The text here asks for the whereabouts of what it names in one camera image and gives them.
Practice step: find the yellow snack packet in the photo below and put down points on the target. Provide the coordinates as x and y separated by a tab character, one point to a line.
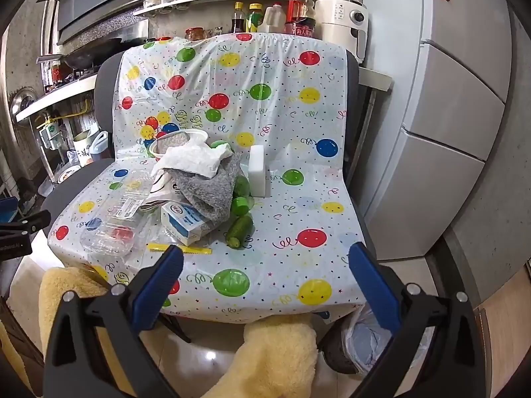
195	251

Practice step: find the blue and white milk carton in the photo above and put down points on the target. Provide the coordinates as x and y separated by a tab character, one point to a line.
182	222

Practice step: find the clear plastic clamshell container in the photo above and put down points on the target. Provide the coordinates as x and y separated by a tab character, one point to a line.
112	224

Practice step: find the grey refrigerator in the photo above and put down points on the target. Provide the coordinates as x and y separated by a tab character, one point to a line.
448	112

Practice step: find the translucent jug with red cap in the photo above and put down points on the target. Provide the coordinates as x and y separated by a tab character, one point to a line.
273	18

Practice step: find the white sponge block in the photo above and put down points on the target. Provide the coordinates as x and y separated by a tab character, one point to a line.
259	174

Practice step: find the dark grey office chair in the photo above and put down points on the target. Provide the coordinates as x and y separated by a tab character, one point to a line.
103	91

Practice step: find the balloon print plastic chair cover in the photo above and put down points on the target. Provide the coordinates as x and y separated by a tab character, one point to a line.
269	103

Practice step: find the dark sauce bottle yellow cap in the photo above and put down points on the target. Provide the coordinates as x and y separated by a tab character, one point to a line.
237	20

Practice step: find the white plastic jug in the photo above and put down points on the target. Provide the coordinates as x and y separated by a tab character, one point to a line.
99	145

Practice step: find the black wok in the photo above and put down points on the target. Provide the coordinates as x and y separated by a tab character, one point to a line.
89	56

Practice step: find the large green plastic bottle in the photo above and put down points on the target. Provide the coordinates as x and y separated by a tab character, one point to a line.
242	186

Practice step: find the green bottle with yellow cap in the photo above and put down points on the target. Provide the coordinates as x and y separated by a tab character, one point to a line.
254	20

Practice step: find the red sauce jar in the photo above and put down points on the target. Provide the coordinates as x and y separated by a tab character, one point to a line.
195	34

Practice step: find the yellow gas pipe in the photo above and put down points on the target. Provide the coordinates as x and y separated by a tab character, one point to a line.
70	112

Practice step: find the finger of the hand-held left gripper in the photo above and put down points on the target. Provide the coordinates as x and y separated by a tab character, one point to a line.
29	222

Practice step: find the grey knitted cloth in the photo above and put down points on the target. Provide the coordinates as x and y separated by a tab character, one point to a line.
207	195

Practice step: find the round metal lid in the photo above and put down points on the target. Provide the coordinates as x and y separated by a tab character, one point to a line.
20	103

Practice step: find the orange instant noodle bowl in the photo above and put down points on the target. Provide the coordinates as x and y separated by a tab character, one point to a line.
195	134

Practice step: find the white kitchen appliance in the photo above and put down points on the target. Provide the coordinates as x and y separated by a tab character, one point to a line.
336	20

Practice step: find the trash bin with white bag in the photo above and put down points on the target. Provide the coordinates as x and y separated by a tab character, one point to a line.
365	340

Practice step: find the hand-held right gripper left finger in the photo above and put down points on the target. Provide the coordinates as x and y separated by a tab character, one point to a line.
159	290

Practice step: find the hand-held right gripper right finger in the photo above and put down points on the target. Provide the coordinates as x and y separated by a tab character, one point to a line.
373	290

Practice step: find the wooden cabinet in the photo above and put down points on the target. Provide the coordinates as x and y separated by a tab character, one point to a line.
506	331

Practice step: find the white printed plastic bag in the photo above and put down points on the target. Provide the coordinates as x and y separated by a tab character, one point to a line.
162	188

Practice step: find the white and green gas meter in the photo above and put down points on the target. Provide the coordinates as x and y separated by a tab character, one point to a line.
52	132

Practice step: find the yellow fluffy mat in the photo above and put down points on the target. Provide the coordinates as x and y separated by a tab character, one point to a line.
269	356

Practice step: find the white paper towel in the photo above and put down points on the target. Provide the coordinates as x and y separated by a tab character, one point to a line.
191	159

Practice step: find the white printed bucket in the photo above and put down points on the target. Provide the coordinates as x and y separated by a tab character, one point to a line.
81	153

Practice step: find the white kitchen counter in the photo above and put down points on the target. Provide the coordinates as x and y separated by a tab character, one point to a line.
49	99

